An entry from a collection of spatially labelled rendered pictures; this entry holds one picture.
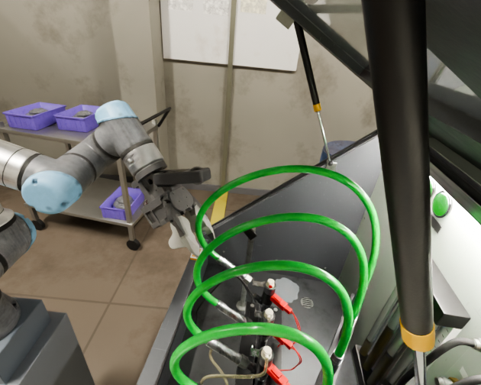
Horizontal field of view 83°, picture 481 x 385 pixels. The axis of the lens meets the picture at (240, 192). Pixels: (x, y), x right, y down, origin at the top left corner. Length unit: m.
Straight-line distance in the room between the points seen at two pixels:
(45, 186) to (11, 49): 2.98
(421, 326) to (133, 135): 0.54
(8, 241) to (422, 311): 0.91
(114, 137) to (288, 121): 2.34
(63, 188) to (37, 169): 0.06
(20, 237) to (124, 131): 0.49
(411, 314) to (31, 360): 0.97
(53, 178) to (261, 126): 2.42
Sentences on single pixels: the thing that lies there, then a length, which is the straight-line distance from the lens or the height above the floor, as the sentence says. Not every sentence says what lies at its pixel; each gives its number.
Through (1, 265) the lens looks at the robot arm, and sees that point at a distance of 0.93.
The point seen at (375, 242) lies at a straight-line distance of 0.59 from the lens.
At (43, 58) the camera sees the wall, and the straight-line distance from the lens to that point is 3.32.
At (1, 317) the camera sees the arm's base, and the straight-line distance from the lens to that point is 0.96.
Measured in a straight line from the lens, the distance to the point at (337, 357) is 0.56.
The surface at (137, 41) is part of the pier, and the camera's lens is 2.58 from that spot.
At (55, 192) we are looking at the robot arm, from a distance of 0.54.
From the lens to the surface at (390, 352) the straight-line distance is 0.69.
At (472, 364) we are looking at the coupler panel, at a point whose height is 1.25.
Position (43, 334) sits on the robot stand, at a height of 0.80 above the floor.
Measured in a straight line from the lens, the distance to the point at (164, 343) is 0.78.
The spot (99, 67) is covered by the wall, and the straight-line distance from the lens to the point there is 3.06.
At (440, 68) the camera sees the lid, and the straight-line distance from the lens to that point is 0.28.
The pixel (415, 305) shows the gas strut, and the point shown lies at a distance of 0.19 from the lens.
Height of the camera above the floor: 1.62
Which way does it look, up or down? 31 degrees down
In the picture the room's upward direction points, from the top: 6 degrees clockwise
